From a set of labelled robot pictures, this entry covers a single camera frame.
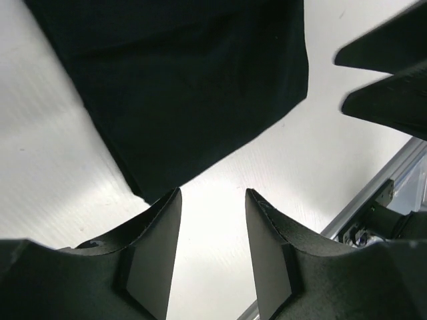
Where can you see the black t shirt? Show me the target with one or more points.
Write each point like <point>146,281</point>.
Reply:
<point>175,86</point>

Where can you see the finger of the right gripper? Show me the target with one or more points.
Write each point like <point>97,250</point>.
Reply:
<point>398,102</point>

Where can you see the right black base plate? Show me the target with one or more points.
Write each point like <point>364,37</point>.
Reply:
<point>355,233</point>

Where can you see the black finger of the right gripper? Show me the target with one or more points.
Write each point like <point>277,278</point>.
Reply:
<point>398,43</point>

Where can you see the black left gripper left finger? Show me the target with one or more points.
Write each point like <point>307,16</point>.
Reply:
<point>124,273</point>

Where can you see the aluminium frame rail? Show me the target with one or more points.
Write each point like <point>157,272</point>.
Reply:
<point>404,218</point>

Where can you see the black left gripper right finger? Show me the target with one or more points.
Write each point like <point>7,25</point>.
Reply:
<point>299,274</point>

